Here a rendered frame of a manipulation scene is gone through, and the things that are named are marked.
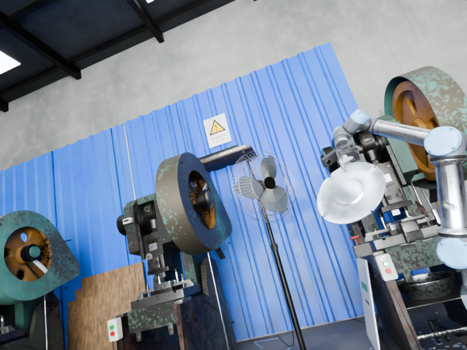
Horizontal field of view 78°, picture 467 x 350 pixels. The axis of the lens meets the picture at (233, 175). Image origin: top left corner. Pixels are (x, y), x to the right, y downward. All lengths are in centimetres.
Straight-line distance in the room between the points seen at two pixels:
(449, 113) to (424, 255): 81
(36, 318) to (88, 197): 165
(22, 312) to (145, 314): 157
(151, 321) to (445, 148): 199
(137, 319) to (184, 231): 72
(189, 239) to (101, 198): 245
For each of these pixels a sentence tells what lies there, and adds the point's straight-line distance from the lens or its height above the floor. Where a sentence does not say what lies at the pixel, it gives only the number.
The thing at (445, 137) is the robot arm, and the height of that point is 102.
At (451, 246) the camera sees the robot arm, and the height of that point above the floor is 64.
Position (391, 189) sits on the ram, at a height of 98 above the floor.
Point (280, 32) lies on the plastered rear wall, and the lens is 430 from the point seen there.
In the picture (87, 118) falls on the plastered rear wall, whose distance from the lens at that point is 500.
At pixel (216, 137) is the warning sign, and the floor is 233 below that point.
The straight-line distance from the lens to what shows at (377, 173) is 125.
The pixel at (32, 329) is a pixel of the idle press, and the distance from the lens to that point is 360.
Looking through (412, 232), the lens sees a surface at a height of 69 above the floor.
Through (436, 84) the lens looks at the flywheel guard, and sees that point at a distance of 213.
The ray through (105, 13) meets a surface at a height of 430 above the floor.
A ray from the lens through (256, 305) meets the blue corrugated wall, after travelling 341.
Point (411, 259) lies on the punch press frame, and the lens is 199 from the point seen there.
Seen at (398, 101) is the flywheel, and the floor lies 161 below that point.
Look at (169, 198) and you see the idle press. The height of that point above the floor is 130.
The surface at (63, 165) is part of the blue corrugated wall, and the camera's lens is 495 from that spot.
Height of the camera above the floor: 77
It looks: 17 degrees up
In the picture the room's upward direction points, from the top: 15 degrees counter-clockwise
